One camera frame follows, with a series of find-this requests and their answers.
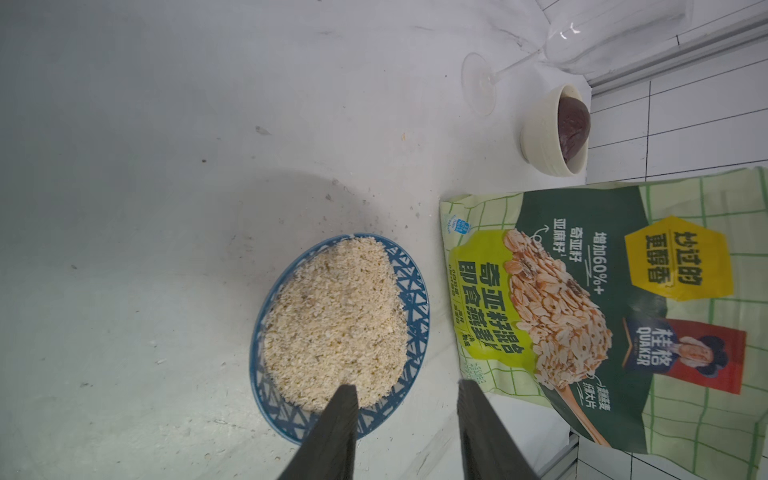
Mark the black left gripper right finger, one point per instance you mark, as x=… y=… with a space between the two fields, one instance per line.
x=488 y=451

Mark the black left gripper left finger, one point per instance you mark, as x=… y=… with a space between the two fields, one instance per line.
x=329 y=450

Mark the blue patterned breakfast bowl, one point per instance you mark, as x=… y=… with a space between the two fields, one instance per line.
x=353 y=309

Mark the green oats bag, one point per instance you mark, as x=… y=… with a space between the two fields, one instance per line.
x=638 y=312

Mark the white bowl with purple food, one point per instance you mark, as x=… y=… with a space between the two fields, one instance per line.
x=540 y=136

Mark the clear wine glass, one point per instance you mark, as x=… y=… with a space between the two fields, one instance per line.
x=585 y=37

